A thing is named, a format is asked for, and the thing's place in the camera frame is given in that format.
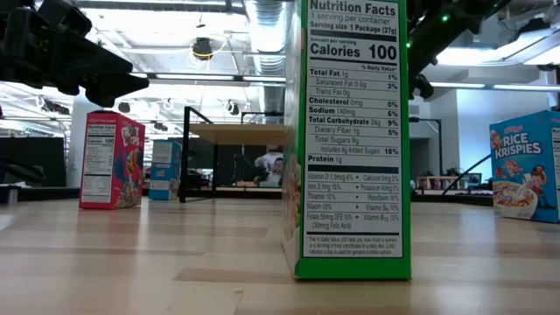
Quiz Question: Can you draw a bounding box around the small wooden rack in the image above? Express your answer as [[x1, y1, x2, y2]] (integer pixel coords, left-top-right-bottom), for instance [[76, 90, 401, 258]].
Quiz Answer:
[[417, 175, 460, 192]]

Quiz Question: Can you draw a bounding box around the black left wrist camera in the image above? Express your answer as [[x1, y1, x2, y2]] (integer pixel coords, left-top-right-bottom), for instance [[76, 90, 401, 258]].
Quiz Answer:
[[37, 0, 93, 39]]

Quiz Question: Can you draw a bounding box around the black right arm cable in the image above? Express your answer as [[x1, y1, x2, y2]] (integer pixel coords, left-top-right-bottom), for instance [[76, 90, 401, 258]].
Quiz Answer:
[[440, 152, 494, 197]]

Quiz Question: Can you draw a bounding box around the black ceiling dome device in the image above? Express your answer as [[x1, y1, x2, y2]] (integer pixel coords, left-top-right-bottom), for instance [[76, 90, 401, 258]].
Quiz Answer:
[[192, 37, 214, 61]]

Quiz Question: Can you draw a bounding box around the black metal bracket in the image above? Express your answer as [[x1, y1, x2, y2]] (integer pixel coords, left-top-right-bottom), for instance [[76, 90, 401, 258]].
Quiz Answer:
[[409, 115, 443, 148]]

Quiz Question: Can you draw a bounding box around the wooden shelf with black frame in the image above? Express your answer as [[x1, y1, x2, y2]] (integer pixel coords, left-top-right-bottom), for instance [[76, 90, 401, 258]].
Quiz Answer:
[[178, 106, 293, 204]]

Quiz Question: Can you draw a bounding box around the black monitor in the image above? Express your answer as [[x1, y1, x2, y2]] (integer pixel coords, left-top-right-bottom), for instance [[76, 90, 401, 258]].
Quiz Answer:
[[181, 137, 215, 176]]

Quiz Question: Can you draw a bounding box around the green cereal box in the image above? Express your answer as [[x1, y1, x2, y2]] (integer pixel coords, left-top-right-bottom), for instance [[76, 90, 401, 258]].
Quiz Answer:
[[282, 0, 412, 281]]

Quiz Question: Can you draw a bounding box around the silver ventilation duct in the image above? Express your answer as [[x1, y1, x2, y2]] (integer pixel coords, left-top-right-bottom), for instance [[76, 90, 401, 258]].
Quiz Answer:
[[244, 0, 290, 126]]

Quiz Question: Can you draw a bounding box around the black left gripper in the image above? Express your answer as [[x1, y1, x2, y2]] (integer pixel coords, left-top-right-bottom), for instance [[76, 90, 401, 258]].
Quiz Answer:
[[0, 6, 151, 109]]

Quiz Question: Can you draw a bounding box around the black partition panel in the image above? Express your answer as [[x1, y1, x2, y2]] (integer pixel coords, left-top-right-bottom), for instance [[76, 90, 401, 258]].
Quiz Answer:
[[0, 136, 67, 188]]

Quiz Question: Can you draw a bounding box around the ceiling light bar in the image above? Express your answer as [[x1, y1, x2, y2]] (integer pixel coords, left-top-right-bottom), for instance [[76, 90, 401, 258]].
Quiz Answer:
[[148, 72, 288, 87], [430, 81, 560, 93]]

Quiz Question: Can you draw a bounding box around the red Froot Loops cereal box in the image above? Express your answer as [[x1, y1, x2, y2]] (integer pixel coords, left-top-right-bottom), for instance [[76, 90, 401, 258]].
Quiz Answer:
[[78, 109, 146, 210]]

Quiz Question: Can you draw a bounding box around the blue Rice Krispies cereal box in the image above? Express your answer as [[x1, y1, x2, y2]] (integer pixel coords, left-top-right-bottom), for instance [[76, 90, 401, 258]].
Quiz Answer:
[[488, 109, 560, 224], [148, 139, 183, 201]]

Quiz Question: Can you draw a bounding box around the person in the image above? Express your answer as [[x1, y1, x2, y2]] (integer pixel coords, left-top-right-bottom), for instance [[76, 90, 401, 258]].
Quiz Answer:
[[269, 157, 284, 185], [255, 145, 284, 176]]

